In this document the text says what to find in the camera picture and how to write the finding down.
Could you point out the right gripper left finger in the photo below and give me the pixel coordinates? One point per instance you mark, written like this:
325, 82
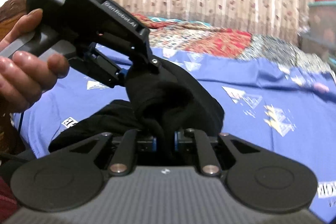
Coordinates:
104, 154

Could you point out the blue patterned bed sheet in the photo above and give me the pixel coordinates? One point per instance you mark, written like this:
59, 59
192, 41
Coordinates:
285, 110

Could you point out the red floral blanket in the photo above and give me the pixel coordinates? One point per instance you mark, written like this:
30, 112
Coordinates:
200, 37

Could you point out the person's left hand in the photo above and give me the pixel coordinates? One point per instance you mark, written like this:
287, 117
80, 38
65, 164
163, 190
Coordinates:
24, 78

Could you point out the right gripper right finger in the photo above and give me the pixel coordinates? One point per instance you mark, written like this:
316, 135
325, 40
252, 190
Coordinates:
213, 155

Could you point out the teal rimmed storage box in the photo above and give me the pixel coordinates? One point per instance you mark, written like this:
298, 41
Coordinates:
319, 38

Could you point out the black pants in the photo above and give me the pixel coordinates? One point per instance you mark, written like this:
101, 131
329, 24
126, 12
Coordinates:
157, 105

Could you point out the carved wooden headboard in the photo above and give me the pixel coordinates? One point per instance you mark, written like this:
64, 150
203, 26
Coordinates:
11, 11

